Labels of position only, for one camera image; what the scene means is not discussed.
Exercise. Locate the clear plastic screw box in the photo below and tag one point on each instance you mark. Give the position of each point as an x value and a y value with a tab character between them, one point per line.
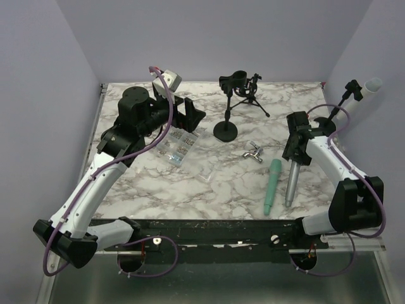
194	153

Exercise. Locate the mint green microphone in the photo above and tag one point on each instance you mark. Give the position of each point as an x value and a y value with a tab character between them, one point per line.
274	174

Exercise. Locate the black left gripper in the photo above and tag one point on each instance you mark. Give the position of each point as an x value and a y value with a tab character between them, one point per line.
193	116

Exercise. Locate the black front mounting rail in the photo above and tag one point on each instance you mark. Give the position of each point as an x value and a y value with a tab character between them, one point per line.
225	241

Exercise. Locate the aluminium frame profile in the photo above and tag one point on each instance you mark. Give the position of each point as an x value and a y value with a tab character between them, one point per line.
354	242

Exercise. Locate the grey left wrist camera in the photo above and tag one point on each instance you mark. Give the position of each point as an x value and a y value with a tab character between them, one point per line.
172	80

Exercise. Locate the silver grey microphone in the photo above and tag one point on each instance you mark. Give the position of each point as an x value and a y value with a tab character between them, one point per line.
292	183

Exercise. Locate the black round-base microphone stand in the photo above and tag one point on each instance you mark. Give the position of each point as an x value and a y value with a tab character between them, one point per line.
226	131

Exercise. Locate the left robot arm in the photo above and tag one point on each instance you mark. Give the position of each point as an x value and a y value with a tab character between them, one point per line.
68	233

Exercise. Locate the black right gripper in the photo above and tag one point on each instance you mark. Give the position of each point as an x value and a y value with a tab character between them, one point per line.
288	154

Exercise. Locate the black tripod microphone stand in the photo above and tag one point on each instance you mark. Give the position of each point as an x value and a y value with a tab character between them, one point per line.
248	92

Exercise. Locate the chrome water tap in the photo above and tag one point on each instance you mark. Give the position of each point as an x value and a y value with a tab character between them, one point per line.
254	154

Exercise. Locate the white microphone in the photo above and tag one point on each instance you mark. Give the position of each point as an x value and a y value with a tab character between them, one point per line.
356	94

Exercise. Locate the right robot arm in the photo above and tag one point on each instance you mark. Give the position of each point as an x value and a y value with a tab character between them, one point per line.
357	201

